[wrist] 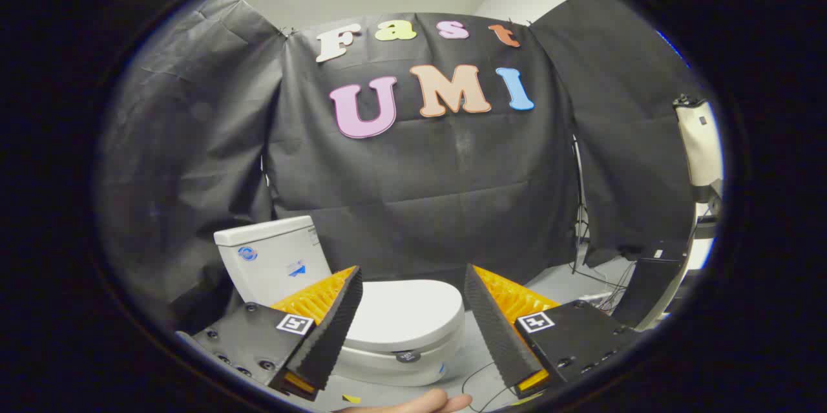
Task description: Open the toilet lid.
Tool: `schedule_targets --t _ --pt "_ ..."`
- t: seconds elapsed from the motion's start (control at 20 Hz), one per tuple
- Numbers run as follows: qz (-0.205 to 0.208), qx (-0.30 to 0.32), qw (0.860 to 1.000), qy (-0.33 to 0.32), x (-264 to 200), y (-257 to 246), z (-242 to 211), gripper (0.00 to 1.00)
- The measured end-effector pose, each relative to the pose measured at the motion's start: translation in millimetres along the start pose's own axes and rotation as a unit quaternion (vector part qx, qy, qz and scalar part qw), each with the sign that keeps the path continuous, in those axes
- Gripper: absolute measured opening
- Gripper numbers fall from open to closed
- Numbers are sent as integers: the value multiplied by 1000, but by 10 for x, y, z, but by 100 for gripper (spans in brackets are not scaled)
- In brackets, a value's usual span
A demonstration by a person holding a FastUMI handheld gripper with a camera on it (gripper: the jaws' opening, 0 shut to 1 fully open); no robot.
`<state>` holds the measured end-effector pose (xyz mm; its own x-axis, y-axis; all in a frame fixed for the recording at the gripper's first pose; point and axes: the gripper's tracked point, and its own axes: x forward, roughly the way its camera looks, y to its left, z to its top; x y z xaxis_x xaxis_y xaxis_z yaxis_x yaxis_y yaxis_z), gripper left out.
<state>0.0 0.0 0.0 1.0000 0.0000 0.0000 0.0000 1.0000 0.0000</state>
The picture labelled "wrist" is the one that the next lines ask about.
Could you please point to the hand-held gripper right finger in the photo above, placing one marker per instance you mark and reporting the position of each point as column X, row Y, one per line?
column 494, row 335

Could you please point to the black backdrop cloth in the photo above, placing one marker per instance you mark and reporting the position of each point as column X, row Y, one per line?
column 420, row 174

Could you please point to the black flat panel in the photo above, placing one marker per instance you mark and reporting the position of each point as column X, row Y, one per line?
column 646, row 287

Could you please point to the white toilet lid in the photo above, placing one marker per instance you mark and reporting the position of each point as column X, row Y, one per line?
column 407, row 313

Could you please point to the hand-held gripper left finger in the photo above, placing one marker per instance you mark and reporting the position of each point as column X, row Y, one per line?
column 336, row 335

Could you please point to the black light stand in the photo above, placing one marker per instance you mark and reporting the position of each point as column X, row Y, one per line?
column 579, row 206

